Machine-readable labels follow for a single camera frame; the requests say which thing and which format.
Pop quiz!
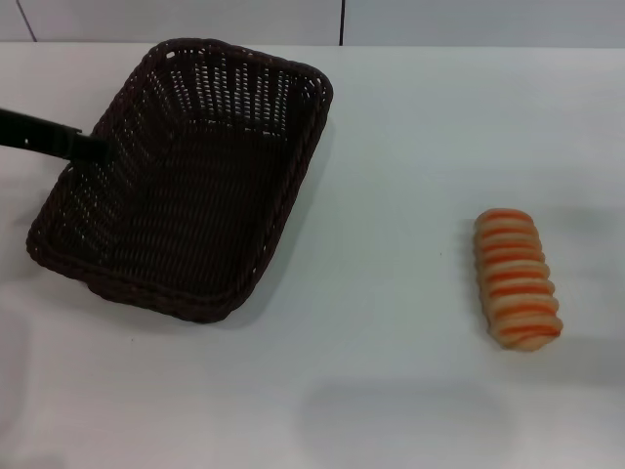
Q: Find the dark brown woven basket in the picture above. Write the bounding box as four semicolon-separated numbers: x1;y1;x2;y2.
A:
24;36;336;325

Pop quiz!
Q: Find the orange striped bread roll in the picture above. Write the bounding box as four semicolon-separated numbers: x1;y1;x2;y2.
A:
472;208;564;353

